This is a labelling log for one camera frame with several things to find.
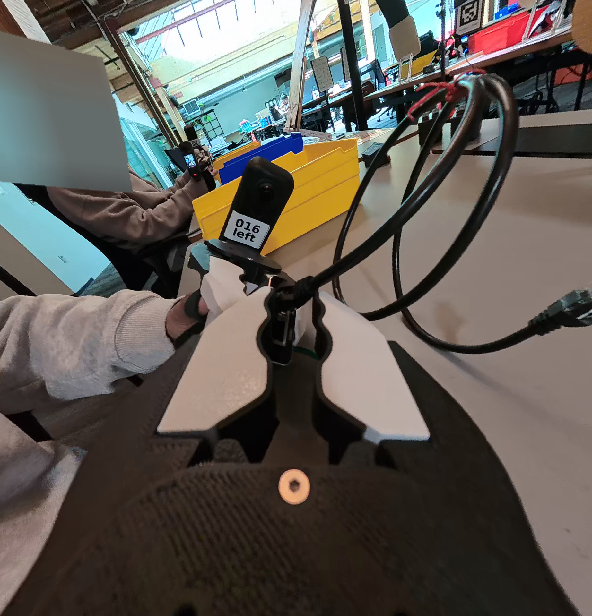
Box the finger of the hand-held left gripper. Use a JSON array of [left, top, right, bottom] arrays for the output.
[[294, 305, 321, 346], [201, 259, 252, 334]]

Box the person's left hand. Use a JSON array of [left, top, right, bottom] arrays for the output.
[[165, 293, 210, 340]]

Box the person's left forearm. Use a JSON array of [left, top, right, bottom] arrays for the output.
[[0, 289, 181, 415]]

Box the yellow plastic bin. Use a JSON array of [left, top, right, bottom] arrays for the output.
[[192, 137, 360, 256]]

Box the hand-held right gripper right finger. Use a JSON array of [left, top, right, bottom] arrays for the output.
[[313, 290, 431, 444]]

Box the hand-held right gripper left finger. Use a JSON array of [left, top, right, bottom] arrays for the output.
[[157, 288, 274, 435]]

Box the black white marker tag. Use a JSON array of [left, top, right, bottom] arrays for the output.
[[454, 0, 485, 35]]

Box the black ethernet cable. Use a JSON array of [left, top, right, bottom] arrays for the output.
[[271, 72, 592, 357]]

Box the blue plastic bin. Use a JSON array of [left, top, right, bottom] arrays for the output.
[[214, 132, 304, 186]]

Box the red plastic bin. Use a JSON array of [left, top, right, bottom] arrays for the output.
[[467, 7, 548, 55]]

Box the red twist tie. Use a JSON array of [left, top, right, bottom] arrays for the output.
[[407, 79, 471, 121]]

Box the black metal pole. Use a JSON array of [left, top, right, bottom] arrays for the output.
[[337, 0, 370, 134]]

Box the white wall sign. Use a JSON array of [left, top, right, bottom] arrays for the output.
[[2, 0, 52, 44]]

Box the small black box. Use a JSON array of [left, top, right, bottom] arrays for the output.
[[361, 142, 391, 167]]

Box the clear acrylic stand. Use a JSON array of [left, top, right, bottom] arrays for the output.
[[283, 0, 336, 141]]

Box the black desk socket box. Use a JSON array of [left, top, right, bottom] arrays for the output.
[[449, 108, 483, 141], [418, 115, 444, 145]]

